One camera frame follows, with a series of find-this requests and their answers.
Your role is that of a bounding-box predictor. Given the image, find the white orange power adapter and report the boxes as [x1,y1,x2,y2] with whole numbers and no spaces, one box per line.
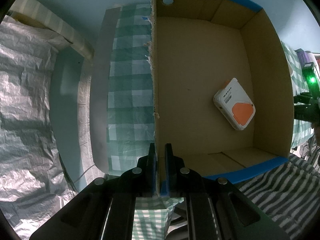
[213,78,255,131]

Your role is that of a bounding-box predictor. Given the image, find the blue cardboard box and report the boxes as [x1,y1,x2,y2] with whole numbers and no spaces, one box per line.
[151,0,293,183]

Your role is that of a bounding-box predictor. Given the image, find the grey striped towel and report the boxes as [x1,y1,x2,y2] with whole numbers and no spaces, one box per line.
[236,137,319,239]

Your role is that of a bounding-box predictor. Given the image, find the silver crinkled foil sheet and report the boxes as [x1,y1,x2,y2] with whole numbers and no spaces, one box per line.
[1,16,75,239]

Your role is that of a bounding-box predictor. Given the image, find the green checkered tablecloth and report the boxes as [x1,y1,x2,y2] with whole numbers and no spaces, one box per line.
[106,2,186,240]

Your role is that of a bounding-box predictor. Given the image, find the beige striped cushion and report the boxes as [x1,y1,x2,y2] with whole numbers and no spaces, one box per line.
[9,0,94,61]

